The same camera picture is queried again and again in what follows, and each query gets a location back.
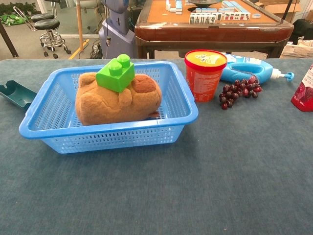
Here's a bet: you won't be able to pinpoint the green toy building block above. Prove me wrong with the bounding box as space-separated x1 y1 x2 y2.
95 53 135 94

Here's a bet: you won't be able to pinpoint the blue plastic perforated basket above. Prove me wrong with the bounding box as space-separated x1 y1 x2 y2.
19 60 199 154

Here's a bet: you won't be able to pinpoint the brown capybara plush toy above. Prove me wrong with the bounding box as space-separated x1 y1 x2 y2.
75 71 163 126

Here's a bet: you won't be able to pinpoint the orange instant noodle cup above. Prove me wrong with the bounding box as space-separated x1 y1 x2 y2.
184 49 228 103

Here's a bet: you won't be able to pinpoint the dark red grape bunch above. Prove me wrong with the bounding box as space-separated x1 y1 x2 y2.
219 75 264 110

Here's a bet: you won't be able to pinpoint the brown mahjong table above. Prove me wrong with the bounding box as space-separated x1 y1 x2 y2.
134 0 295 59

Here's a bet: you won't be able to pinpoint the yellow floor strip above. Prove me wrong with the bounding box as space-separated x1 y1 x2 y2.
68 38 90 60

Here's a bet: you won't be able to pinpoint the stacked blue mahjong tiles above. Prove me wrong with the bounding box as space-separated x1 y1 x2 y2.
166 0 183 13

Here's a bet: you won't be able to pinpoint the blue detergent pump bottle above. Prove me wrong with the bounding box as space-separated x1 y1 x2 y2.
220 52 295 85

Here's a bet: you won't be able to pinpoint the short mahjong tile row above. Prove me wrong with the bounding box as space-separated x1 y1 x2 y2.
195 7 218 14

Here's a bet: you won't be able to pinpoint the upright mahjong tile row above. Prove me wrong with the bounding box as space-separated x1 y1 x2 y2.
189 11 251 24

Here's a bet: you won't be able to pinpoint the wooden pole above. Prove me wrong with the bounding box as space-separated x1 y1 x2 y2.
76 0 85 51

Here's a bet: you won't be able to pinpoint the long blue mahjong tile stack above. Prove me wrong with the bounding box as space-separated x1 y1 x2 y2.
221 0 242 12

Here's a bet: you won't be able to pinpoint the dark teal plastic tray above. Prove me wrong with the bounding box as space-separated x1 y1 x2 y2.
0 80 38 113

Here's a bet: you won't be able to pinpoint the black round stool chrome base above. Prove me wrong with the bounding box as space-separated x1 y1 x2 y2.
34 19 72 59

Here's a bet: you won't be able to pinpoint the red snack package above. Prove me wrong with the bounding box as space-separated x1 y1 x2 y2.
291 64 313 113

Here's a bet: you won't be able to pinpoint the black round stool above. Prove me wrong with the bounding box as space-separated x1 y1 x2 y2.
30 0 56 23

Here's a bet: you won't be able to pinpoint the white plastic crate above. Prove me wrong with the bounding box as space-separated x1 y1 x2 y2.
281 43 313 59

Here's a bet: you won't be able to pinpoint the dark table leg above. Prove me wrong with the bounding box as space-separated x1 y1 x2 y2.
0 22 20 58

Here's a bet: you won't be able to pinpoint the black bag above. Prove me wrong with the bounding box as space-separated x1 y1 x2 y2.
292 19 313 46

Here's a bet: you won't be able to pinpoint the green cloth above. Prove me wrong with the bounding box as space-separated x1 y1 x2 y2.
0 13 31 25

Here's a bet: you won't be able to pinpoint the blue grey machine pedestal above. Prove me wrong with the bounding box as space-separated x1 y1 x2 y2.
99 0 137 59

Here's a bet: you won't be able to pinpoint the black floor cables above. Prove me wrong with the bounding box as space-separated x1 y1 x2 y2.
89 39 104 59

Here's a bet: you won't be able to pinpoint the chrome tube frame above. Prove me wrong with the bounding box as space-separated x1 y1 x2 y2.
13 6 38 32

